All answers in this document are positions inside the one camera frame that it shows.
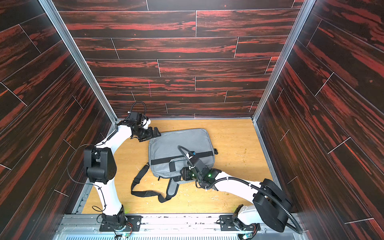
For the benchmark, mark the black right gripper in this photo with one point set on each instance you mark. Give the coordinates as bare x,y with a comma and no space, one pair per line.
186,173

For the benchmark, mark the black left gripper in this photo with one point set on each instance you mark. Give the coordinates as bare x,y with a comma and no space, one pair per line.
150,134

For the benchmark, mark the grey zippered laptop bag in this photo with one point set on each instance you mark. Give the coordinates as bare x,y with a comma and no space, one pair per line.
168,155

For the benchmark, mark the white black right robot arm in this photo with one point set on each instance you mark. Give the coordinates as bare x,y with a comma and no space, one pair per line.
269,204

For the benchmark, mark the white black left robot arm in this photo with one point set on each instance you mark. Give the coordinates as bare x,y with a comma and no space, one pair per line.
101,168

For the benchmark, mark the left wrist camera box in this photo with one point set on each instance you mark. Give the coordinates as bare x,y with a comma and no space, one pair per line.
136,119

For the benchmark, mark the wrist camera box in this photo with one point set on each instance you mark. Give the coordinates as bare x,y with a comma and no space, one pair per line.
196,162
136,119

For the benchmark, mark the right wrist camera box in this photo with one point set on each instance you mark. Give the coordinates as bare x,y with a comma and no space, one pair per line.
196,162

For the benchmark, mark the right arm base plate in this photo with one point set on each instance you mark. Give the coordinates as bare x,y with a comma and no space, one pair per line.
230,223

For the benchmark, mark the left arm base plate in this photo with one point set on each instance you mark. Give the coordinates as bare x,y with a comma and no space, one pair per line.
130,223

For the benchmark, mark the aluminium front rail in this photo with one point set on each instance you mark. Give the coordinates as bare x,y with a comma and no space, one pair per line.
167,227

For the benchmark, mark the aluminium corner post left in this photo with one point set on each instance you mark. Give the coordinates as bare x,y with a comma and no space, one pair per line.
60,26

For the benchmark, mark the aluminium corner post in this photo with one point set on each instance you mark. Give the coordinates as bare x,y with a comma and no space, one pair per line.
60,26
291,40

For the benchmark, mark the aluminium corner post right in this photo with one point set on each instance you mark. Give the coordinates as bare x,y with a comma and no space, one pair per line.
291,40

